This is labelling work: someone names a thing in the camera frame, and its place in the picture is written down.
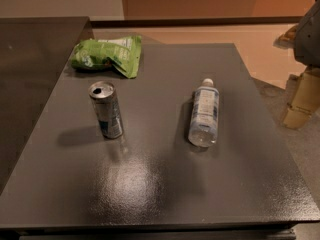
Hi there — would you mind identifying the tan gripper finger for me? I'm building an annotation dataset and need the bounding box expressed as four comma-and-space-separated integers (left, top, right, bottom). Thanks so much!
274, 25, 297, 49
282, 66, 320, 129

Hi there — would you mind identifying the silver redbull can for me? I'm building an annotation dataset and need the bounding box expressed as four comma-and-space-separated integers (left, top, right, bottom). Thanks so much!
88, 81, 123, 139

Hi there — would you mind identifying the clear plastic water bottle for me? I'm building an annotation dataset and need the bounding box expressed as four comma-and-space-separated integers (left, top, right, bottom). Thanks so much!
188, 78, 219, 148

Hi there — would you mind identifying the green chip bag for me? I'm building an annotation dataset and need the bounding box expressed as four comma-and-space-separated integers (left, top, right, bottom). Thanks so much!
71, 35, 142, 79

